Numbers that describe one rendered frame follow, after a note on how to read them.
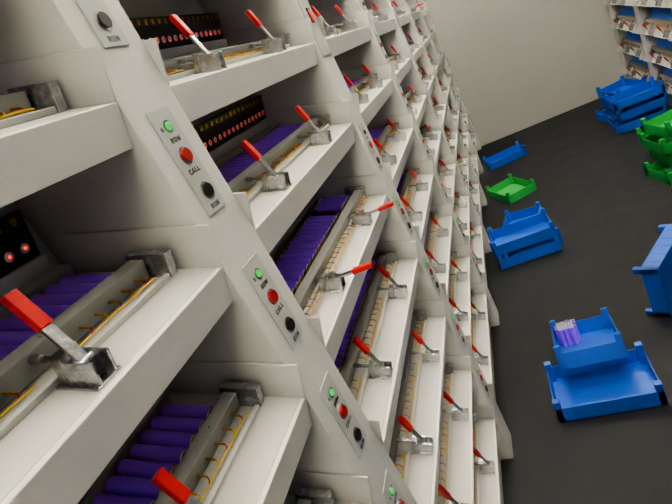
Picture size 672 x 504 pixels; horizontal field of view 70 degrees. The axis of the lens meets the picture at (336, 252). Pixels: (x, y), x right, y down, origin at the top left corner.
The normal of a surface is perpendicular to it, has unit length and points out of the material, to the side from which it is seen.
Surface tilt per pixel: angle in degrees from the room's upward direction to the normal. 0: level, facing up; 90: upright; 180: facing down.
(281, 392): 90
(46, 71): 90
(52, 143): 108
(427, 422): 18
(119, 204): 90
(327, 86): 90
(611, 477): 0
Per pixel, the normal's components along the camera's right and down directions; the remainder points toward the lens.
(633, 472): -0.45, -0.83
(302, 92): -0.23, 0.45
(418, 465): -0.16, -0.89
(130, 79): 0.86, -0.32
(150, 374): 0.96, -0.04
